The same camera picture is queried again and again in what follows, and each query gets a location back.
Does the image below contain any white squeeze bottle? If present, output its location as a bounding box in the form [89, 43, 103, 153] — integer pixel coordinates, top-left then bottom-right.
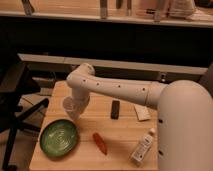
[131, 128, 156, 166]

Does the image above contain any green ceramic bowl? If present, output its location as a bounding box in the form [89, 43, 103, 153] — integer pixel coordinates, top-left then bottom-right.
[39, 119, 79, 158]

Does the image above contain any black office chair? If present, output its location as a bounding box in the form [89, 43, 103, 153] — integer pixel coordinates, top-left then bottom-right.
[0, 56, 49, 171]

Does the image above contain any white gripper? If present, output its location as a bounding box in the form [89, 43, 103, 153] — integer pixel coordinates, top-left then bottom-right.
[71, 88, 90, 110]

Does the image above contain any dark brown rectangular block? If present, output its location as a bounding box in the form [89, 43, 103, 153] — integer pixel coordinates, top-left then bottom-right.
[111, 100, 120, 119]

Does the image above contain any beige sponge piece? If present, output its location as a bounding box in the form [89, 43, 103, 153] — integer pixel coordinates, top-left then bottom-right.
[134, 104, 151, 121]

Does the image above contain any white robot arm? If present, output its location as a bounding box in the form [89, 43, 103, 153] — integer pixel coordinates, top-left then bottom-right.
[67, 63, 213, 171]

